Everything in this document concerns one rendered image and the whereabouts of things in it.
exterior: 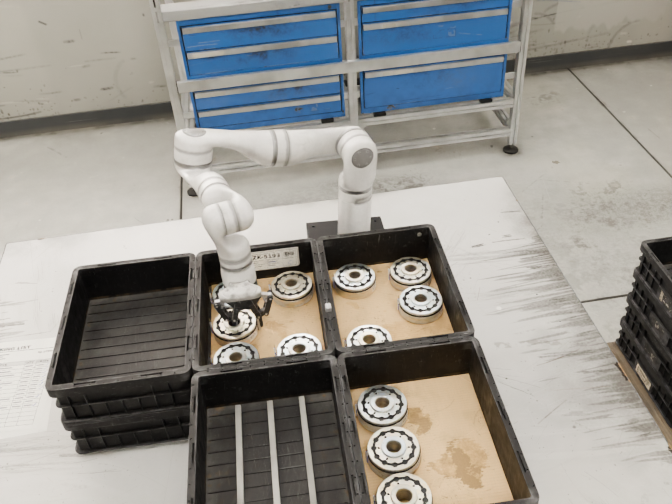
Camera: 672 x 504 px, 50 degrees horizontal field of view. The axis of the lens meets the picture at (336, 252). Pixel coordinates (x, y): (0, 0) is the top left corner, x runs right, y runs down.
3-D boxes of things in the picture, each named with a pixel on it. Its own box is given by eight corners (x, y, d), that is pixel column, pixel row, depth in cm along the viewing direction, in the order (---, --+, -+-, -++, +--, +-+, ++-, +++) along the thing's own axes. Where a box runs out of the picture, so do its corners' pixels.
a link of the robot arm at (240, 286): (219, 304, 155) (215, 283, 151) (218, 270, 163) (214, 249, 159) (262, 298, 155) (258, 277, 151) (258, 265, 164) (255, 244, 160)
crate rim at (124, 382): (76, 273, 179) (73, 266, 177) (197, 259, 181) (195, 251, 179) (46, 399, 148) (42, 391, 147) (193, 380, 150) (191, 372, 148)
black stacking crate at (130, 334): (87, 302, 185) (74, 268, 178) (203, 288, 187) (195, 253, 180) (61, 427, 154) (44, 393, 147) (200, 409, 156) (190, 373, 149)
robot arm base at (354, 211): (336, 224, 209) (337, 175, 198) (368, 223, 210) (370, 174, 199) (338, 245, 202) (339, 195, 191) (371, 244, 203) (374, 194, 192)
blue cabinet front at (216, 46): (198, 133, 349) (175, 20, 314) (344, 115, 355) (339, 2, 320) (198, 136, 347) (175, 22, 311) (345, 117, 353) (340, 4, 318)
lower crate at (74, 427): (97, 332, 192) (85, 299, 184) (210, 318, 194) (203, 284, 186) (74, 459, 161) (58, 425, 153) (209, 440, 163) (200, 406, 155)
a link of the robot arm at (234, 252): (216, 278, 153) (256, 265, 156) (204, 220, 144) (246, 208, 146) (208, 258, 158) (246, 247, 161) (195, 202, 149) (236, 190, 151)
